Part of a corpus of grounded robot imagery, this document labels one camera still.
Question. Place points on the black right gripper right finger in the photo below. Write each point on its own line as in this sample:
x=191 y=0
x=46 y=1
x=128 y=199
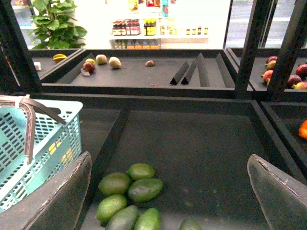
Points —
x=282 y=198

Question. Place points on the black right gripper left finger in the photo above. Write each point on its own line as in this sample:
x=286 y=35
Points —
x=56 y=205

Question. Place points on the light blue plastic basket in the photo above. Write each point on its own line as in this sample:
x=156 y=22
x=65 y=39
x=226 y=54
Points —
x=18 y=179

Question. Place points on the green avocado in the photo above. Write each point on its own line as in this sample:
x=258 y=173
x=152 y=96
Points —
x=144 y=190
x=149 y=220
x=190 y=224
x=124 y=219
x=140 y=171
x=109 y=206
x=115 y=183

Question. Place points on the black avocado tray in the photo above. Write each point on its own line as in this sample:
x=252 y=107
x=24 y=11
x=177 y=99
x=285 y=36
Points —
x=199 y=149

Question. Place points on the red mango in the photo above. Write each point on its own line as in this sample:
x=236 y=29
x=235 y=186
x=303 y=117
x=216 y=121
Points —
x=301 y=70
x=271 y=58
x=300 y=86
x=293 y=80
x=266 y=76

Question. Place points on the green yellow mango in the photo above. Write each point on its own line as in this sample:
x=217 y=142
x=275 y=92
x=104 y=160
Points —
x=270 y=65

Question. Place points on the orange fruit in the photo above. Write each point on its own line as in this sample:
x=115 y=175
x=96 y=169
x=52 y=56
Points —
x=302 y=131

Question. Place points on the black triangular divider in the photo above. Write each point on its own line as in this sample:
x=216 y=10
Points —
x=203 y=76
x=226 y=76
x=177 y=77
x=186 y=80

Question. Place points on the red fruit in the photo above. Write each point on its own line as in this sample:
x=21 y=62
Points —
x=89 y=67

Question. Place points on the white small object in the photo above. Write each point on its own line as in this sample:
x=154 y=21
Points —
x=37 y=66

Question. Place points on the yellow star fruit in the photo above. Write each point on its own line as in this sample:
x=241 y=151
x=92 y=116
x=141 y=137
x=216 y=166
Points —
x=59 y=57

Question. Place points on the yellow green fruit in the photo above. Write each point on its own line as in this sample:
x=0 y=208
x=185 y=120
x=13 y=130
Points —
x=91 y=61

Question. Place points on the pale pear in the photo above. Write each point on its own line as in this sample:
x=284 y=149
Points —
x=101 y=59
x=114 y=63

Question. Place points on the black upper fruit tray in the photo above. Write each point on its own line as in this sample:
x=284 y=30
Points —
x=135 y=79

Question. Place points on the brown halved fruit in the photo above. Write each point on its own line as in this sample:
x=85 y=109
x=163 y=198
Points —
x=150 y=63

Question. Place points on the green potted plant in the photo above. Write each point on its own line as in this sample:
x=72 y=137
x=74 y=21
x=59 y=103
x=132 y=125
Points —
x=55 y=26

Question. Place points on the white shelf with bottles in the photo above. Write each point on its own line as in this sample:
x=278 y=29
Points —
x=154 y=24

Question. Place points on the brown basket handle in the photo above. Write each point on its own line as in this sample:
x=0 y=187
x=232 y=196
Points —
x=30 y=107

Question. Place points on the black metal post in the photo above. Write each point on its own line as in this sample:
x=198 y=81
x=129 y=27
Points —
x=254 y=30
x=293 y=41
x=14 y=48

